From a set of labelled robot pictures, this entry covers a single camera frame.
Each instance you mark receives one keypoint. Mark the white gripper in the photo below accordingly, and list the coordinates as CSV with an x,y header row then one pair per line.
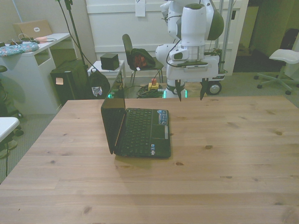
x,y
198,75

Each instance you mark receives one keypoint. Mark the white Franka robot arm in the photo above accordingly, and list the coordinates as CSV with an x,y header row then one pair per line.
x,y
194,23

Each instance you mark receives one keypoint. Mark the black laptop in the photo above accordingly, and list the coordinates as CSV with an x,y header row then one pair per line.
x,y
142,133

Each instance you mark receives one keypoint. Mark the white mobile cart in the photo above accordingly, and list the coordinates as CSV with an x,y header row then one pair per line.
x,y
213,87

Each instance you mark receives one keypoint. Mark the yellow emergency stop button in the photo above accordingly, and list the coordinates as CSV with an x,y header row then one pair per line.
x,y
153,85

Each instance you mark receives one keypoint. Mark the dark clothes with red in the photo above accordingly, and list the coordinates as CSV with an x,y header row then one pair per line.
x,y
142,59

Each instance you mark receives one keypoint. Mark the black electronics box green light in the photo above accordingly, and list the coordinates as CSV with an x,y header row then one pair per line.
x,y
118,87

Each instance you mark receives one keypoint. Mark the black plastic chair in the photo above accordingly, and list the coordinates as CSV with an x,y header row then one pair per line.
x,y
127,46

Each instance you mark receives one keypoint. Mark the black cube box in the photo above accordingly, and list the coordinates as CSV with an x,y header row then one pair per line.
x,y
109,61

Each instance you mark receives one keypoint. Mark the black backpack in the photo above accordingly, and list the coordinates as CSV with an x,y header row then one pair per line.
x,y
99,80

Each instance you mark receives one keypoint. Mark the white swivel chair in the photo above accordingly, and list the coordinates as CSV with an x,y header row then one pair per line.
x,y
280,58

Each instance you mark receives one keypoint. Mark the white paper sheet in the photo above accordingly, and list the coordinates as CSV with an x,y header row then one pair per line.
x,y
140,8

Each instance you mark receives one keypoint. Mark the white side table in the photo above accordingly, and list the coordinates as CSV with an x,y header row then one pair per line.
x,y
97,66

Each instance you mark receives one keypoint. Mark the black chair backrest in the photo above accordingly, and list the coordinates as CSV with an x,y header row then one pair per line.
x,y
289,38

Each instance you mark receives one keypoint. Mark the black computer tower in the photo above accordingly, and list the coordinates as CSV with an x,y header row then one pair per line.
x,y
67,93

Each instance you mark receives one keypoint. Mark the pink sticky note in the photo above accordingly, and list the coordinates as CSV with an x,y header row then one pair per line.
x,y
59,81

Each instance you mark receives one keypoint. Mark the pink flat object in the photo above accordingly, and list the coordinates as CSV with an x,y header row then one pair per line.
x,y
41,39

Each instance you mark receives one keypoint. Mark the white desk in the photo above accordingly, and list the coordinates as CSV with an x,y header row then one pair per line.
x,y
25,79

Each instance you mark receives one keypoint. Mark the cardboard box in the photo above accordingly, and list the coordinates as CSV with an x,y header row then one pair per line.
x,y
32,28

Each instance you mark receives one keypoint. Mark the floral blue cushion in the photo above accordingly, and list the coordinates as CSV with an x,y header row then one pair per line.
x,y
18,49

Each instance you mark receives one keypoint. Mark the dark office chair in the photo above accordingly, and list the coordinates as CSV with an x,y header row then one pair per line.
x,y
7,109

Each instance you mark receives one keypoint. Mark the white rounded table corner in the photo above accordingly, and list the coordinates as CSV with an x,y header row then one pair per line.
x,y
7,126

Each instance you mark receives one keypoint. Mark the light sneaker shoe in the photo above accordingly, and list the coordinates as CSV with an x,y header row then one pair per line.
x,y
8,147

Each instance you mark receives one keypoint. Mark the flat dark wrist camera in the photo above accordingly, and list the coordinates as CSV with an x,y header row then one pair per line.
x,y
191,63

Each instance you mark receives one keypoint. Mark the aluminium frame posts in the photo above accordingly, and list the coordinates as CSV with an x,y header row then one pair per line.
x,y
227,35

